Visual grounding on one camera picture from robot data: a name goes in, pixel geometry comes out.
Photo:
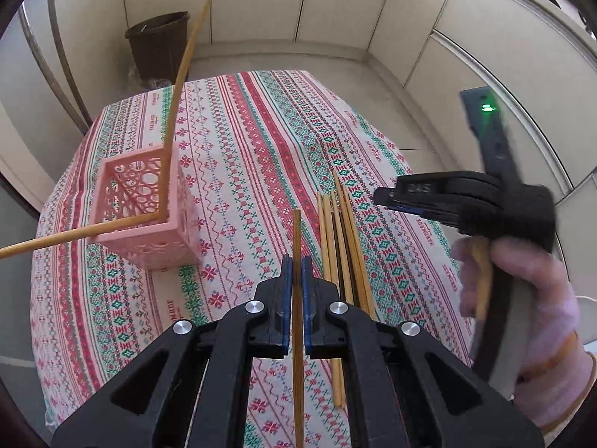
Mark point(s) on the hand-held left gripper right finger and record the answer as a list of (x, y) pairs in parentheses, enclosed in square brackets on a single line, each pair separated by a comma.
[(307, 284)]

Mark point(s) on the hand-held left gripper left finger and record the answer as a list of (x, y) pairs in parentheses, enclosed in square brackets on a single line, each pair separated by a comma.
[(287, 284)]

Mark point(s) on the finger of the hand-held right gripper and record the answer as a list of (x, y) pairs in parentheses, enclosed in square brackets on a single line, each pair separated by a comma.
[(443, 182), (419, 200)]

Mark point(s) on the light wooden chopstick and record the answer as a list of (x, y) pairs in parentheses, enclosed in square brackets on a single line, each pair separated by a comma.
[(186, 60), (46, 240), (297, 238), (368, 289), (329, 233), (326, 252), (336, 181)]

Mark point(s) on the pink perforated plastic basket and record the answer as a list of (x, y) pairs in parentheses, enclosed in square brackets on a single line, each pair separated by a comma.
[(140, 245)]

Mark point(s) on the person's right forearm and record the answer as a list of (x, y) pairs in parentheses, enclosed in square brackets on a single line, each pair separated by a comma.
[(564, 382)]

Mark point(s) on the person's right hand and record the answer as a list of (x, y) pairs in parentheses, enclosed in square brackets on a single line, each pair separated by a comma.
[(550, 298)]

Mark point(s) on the striped patterned tablecloth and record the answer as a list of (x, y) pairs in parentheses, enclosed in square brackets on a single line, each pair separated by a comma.
[(261, 149)]

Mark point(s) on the white cabinet row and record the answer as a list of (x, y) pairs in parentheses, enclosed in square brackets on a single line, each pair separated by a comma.
[(373, 4)]

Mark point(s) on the crumpled clear plastic bag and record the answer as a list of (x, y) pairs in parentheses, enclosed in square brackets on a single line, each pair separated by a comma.
[(149, 79)]

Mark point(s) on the dark brown trash bin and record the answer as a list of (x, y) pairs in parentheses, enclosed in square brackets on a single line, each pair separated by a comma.
[(158, 51)]

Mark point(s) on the dark metal pole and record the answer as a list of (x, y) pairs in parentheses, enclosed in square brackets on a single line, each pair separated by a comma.
[(70, 51)]

